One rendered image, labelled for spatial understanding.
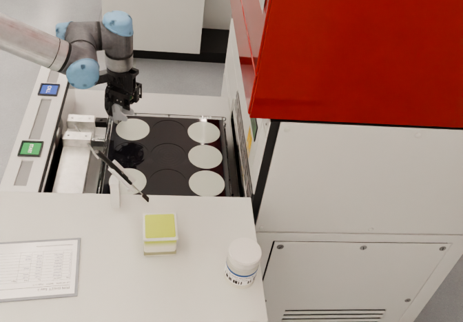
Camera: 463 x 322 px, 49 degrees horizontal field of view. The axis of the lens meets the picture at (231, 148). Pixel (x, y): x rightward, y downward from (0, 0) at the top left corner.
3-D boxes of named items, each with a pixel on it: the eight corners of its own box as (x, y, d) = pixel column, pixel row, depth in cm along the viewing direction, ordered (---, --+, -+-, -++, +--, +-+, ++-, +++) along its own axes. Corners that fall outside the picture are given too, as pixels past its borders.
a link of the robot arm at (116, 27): (98, 8, 132) (131, 7, 134) (100, 45, 139) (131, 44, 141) (100, 24, 126) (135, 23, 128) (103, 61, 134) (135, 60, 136)
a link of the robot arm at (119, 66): (99, 54, 136) (116, 41, 141) (100, 69, 139) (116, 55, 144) (123, 63, 134) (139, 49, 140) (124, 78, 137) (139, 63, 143)
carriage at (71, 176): (96, 127, 160) (96, 120, 158) (80, 218, 133) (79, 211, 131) (70, 126, 159) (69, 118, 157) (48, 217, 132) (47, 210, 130)
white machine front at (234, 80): (231, 66, 200) (244, -33, 173) (253, 232, 141) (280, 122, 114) (222, 65, 199) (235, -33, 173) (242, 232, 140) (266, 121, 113)
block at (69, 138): (92, 139, 151) (91, 132, 149) (91, 147, 149) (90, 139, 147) (65, 138, 150) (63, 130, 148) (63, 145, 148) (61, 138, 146)
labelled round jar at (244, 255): (253, 262, 116) (260, 236, 110) (256, 289, 111) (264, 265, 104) (222, 262, 115) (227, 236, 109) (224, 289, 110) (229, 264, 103)
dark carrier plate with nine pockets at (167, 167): (222, 121, 163) (222, 119, 162) (231, 202, 138) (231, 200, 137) (113, 116, 158) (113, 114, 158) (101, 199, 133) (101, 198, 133)
